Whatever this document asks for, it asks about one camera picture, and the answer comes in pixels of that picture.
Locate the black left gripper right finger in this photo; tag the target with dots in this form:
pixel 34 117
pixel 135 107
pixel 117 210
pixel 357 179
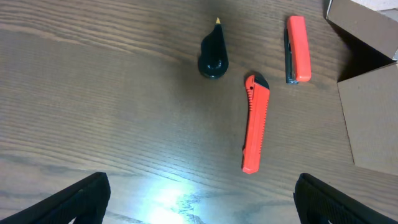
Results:
pixel 319 203

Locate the brown cardboard box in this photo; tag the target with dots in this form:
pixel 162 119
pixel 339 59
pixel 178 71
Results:
pixel 368 93

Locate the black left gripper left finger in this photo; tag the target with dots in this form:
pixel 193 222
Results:
pixel 83 202

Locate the orange utility knife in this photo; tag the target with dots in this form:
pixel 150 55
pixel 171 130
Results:
pixel 258 93

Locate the orange stapler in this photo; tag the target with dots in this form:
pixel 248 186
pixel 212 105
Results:
pixel 297 55

